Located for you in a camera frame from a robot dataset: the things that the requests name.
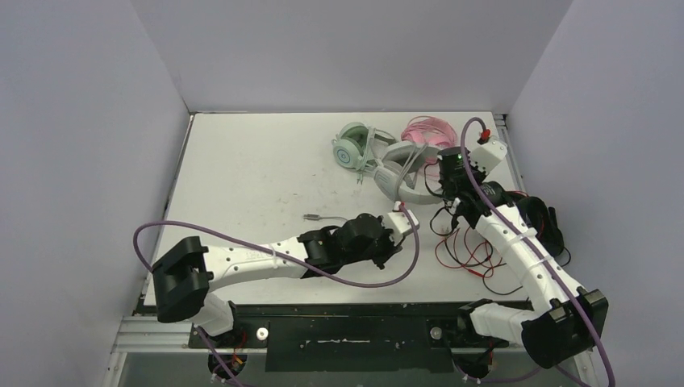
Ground pink cat-ear headphones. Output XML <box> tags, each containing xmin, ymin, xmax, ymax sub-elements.
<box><xmin>399</xmin><ymin>115</ymin><xmax>458</xmax><ymax>149</ymax></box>

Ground white gaming headset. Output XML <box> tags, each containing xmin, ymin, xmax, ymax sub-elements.
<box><xmin>303</xmin><ymin>139</ymin><xmax>444</xmax><ymax>223</ymax></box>

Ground mint green headphones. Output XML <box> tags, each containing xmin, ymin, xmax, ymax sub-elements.
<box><xmin>332</xmin><ymin>122</ymin><xmax>398</xmax><ymax>184</ymax></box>

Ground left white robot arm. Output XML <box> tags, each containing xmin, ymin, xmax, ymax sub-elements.
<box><xmin>152</xmin><ymin>212</ymin><xmax>419</xmax><ymax>347</ymax></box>

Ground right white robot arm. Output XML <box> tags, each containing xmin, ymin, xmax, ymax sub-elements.
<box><xmin>437</xmin><ymin>147</ymin><xmax>609</xmax><ymax>368</ymax></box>

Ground red and black headphones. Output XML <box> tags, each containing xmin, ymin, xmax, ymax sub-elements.
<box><xmin>430</xmin><ymin>190</ymin><xmax>573</xmax><ymax>297</ymax></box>

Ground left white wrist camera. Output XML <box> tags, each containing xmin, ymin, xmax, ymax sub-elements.
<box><xmin>382</xmin><ymin>202</ymin><xmax>420</xmax><ymax>244</ymax></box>

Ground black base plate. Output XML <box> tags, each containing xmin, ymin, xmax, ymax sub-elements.
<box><xmin>136</xmin><ymin>302</ymin><xmax>565</xmax><ymax>375</ymax></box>

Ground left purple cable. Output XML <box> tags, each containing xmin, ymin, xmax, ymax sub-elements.
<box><xmin>132</xmin><ymin>205</ymin><xmax>422</xmax><ymax>387</ymax></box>

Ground purple cable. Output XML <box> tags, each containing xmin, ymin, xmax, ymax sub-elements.
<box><xmin>132</xmin><ymin>205</ymin><xmax>422</xmax><ymax>387</ymax></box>
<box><xmin>460</xmin><ymin>116</ymin><xmax>616</xmax><ymax>387</ymax></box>

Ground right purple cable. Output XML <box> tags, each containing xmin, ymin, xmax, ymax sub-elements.
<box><xmin>460</xmin><ymin>116</ymin><xmax>616</xmax><ymax>387</ymax></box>

